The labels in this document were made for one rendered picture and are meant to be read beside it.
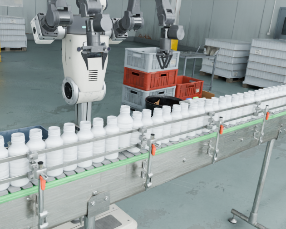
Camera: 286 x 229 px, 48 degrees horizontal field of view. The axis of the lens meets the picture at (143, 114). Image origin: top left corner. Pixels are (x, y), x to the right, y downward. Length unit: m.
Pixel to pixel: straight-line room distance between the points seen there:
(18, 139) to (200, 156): 0.92
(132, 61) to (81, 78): 2.11
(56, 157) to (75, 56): 0.78
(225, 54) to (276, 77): 1.50
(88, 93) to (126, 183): 0.68
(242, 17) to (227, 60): 4.60
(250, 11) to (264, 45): 4.98
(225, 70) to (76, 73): 7.03
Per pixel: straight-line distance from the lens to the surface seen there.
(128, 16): 1.81
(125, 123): 1.21
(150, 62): 3.66
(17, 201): 1.07
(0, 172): 1.04
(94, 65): 1.78
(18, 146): 1.03
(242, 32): 12.89
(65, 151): 1.11
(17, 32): 10.79
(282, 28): 12.12
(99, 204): 1.25
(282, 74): 7.75
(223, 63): 8.60
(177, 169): 1.51
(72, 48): 1.73
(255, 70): 8.00
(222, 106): 1.69
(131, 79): 3.87
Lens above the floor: 1.55
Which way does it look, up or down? 18 degrees down
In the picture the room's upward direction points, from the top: 6 degrees clockwise
